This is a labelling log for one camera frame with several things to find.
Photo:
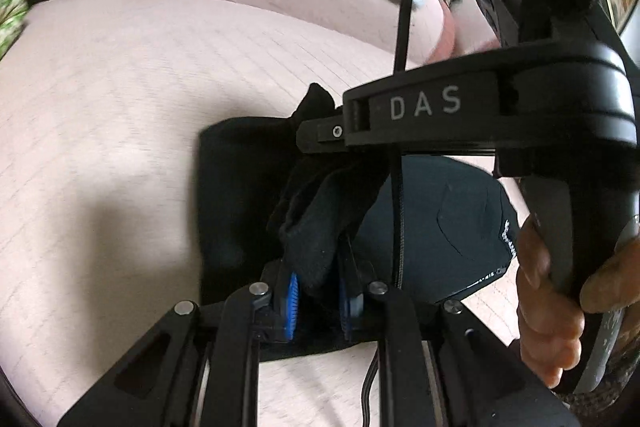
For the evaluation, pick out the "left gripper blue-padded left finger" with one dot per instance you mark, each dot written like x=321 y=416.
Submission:
x=197 y=366

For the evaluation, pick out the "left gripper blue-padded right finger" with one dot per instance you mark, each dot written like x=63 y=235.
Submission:
x=437 y=364

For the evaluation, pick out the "black pants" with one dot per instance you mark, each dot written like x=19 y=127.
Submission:
x=260 y=199

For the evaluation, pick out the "person's right hand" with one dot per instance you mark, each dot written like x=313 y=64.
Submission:
x=550 y=324

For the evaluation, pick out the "pink quilted mattress cover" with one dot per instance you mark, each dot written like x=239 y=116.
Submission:
x=102 y=102

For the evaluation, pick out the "green patterned rolled blanket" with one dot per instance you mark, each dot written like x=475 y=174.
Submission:
x=12 y=19

